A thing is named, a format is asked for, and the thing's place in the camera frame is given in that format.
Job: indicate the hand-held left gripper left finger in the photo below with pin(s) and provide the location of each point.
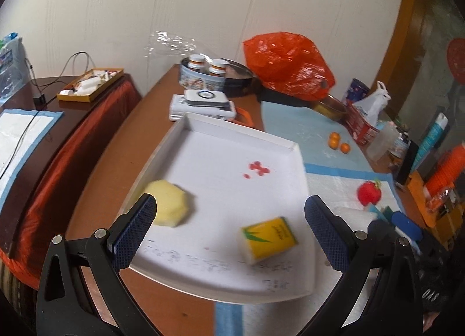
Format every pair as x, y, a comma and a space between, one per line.
134, 230

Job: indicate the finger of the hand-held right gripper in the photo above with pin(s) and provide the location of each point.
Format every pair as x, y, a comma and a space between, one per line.
407, 225

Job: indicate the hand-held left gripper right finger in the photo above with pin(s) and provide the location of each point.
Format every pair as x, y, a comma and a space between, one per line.
327, 238

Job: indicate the white soft cloth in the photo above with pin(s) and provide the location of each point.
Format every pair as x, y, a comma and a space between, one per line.
354, 216

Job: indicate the yellow sponge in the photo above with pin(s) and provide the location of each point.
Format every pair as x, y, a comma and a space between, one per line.
169, 205

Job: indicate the red plush apple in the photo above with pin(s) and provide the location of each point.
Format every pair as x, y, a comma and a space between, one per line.
368, 194

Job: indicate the yellow tissue packet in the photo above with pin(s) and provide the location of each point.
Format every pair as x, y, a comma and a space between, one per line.
269, 238

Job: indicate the white cardboard tray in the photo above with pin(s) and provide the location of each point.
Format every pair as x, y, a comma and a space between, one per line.
218, 176

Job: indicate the orange cardboard box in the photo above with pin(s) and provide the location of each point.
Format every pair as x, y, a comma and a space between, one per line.
417, 187

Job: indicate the black rectangular case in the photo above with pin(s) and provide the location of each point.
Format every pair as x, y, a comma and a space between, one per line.
407, 161

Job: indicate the stack of orange cups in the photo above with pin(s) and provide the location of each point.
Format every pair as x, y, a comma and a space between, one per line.
448, 169

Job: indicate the tangerine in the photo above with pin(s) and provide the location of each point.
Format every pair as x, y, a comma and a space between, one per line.
344, 147
334, 140

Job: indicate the teal tube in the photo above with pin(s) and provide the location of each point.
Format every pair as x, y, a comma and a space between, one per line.
432, 136

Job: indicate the red tablecloth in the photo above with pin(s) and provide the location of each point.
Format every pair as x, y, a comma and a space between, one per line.
72, 147

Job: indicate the blue white absorbent pad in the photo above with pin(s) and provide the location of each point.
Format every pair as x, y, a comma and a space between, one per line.
308, 129

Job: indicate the white plastic bag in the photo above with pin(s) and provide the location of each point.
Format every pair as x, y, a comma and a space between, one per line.
374, 103

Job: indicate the metal bowl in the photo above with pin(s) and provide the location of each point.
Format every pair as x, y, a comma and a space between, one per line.
330, 109

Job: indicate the yellow shallow box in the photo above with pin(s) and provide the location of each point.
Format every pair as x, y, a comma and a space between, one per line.
90, 94

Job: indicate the blue printed packet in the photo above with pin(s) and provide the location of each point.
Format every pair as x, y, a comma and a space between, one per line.
358, 89

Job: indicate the dark wooden table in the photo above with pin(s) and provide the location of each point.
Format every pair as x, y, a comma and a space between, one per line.
54, 106

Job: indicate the white flat box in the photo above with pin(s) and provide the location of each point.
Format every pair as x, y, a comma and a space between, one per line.
225, 112

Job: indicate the black flat box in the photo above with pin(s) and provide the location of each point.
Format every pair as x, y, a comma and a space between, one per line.
276, 96

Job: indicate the white flat device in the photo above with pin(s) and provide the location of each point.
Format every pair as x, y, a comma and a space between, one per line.
207, 98

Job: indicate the white pad blue border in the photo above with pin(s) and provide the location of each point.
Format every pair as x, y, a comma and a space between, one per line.
18, 132

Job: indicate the white tube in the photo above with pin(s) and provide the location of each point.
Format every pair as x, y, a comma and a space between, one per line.
90, 84

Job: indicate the small white cup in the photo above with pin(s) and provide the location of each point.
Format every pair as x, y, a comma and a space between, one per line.
67, 92

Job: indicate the black power adapter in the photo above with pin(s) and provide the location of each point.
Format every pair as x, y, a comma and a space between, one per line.
40, 99

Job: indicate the round printed tin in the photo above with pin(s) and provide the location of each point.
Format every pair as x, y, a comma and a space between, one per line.
199, 82

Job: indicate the red round mesh object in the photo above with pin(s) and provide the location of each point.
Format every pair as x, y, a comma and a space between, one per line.
457, 56

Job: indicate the round black tin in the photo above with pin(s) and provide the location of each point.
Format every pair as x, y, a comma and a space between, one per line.
238, 85

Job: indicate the white bottle orange label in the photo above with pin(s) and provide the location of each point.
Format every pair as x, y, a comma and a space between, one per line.
197, 63
218, 67

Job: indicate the orange plastic bag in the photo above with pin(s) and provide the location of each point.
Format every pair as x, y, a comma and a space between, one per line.
287, 63

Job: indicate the water jug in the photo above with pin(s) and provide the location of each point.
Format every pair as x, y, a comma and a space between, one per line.
11, 67

